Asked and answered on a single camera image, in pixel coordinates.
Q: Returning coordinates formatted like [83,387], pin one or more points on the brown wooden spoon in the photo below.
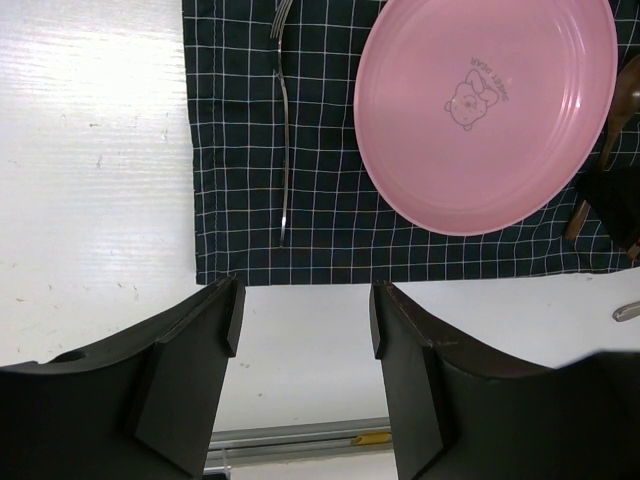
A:
[624,105]

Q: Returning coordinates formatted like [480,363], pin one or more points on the dark checked cloth placemat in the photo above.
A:
[339,229]

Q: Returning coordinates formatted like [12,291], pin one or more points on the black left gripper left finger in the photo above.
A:
[139,404]

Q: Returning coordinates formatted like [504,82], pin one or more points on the pink plastic plate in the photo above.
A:
[472,115]

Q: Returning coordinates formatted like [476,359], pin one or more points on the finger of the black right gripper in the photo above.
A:
[614,196]

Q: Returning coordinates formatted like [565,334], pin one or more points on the silver table knife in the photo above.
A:
[627,312]

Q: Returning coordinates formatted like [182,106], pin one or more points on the silver metal fork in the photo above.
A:
[277,34]

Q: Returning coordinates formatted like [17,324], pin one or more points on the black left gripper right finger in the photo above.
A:
[461,409]

